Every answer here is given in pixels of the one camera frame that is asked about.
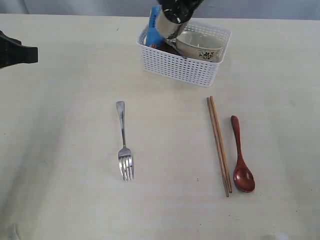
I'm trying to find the brown wooden spoon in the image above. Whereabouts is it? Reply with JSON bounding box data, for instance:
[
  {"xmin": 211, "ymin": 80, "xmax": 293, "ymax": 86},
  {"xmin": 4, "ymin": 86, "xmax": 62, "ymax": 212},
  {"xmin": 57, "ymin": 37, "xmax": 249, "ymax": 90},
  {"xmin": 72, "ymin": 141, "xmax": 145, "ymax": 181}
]
[{"xmin": 230, "ymin": 115, "xmax": 255, "ymax": 193}]

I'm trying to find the shiny steel cup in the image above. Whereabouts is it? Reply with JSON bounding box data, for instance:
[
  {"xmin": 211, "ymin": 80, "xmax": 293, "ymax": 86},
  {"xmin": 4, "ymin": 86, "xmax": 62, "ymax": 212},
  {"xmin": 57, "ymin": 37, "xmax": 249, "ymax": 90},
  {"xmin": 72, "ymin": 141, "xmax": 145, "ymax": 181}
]
[{"xmin": 155, "ymin": 10, "xmax": 188, "ymax": 39}]

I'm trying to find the white perforated plastic basket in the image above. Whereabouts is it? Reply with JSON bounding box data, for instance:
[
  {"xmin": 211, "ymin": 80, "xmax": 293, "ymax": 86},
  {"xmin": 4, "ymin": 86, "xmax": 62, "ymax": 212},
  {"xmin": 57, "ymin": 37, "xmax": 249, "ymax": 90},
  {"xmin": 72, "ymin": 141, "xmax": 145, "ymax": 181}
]
[{"xmin": 137, "ymin": 20, "xmax": 232, "ymax": 88}]

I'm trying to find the silver metal knife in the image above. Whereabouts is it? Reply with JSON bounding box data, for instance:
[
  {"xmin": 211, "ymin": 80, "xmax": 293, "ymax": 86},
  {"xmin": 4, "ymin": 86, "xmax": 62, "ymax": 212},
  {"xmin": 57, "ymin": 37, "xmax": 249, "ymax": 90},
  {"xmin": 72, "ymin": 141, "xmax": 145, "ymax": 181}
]
[{"xmin": 165, "ymin": 39, "xmax": 187, "ymax": 59}]

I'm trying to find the wooden chopstick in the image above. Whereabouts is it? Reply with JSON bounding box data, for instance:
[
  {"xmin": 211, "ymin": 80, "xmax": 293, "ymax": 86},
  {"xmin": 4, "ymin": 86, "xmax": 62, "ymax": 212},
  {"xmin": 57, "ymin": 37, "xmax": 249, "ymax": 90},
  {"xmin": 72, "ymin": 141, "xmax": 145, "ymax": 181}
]
[
  {"xmin": 206, "ymin": 97, "xmax": 230, "ymax": 197},
  {"xmin": 209, "ymin": 96, "xmax": 233, "ymax": 193}
]

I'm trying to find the floral ceramic bowl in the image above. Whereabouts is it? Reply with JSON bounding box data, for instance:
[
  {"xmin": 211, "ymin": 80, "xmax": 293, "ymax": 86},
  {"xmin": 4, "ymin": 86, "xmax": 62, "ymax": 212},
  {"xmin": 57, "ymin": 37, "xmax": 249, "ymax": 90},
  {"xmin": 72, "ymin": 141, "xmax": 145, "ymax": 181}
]
[{"xmin": 175, "ymin": 31, "xmax": 224, "ymax": 62}]

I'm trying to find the dark flat plate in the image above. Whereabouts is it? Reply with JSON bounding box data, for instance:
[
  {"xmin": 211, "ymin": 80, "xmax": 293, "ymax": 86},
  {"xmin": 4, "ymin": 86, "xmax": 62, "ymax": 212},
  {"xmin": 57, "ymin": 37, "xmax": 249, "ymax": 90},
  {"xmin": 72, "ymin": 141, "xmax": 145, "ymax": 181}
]
[{"xmin": 158, "ymin": 42, "xmax": 181, "ymax": 56}]

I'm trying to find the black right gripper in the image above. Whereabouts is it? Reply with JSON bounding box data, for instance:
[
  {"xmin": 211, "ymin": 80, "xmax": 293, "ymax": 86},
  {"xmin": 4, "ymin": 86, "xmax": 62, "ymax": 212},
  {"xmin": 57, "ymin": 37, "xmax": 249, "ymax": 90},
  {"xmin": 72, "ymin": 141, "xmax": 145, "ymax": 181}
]
[{"xmin": 157, "ymin": 0, "xmax": 204, "ymax": 24}]

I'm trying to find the blue snack packet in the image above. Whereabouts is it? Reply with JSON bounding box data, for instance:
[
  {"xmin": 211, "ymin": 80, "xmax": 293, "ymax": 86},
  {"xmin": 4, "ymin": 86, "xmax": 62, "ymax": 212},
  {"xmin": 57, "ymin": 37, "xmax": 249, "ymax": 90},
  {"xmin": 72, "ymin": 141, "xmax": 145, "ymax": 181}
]
[{"xmin": 145, "ymin": 5, "xmax": 164, "ymax": 49}]

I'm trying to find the silver metal fork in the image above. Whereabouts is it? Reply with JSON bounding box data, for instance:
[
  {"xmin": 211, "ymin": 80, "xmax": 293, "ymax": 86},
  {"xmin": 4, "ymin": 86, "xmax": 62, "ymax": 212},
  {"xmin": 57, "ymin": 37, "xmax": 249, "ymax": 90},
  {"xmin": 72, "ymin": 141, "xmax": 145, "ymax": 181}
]
[{"xmin": 116, "ymin": 101, "xmax": 134, "ymax": 182}]

